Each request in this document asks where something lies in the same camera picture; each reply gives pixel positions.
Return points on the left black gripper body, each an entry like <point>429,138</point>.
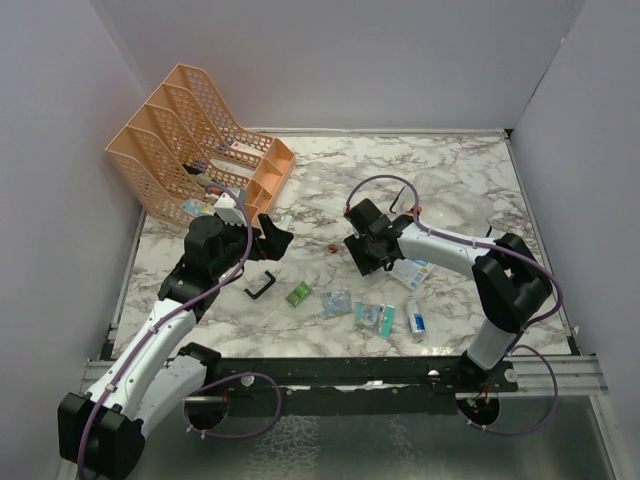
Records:
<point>236,242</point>

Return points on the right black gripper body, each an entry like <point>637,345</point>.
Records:
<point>364,254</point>

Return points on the white gauze packet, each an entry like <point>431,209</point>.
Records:
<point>410,273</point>

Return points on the brown medicine bottle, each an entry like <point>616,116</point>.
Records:
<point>414,211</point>

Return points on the silver blue pill packet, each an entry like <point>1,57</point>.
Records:
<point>336,303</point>

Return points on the clear first aid box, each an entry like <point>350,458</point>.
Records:
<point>451,206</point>

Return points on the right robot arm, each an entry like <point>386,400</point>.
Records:
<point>511,285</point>

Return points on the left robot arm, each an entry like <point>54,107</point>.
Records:
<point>104,430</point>

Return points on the green small medicine box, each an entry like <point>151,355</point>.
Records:
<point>298,294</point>

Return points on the white swab packet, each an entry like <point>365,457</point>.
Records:
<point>286,222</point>

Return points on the blue packet in organizer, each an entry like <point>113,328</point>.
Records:
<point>197,207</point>

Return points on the clear plastic tray insert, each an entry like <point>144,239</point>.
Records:
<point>323,190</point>

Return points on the teal bandage packet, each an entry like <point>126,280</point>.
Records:
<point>375,318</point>

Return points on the dark item in organizer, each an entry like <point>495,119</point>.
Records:
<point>203,173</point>

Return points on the white blue tube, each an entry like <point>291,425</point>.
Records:
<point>415,319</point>

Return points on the red white box in organizer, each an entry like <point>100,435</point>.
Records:
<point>245,148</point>

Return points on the peach plastic file organizer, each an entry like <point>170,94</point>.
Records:
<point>186,120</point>

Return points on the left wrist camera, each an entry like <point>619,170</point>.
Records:
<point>229,211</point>

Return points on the clear box lid black handle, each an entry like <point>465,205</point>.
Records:
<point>254,289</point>

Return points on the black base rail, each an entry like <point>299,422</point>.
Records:
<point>338,386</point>

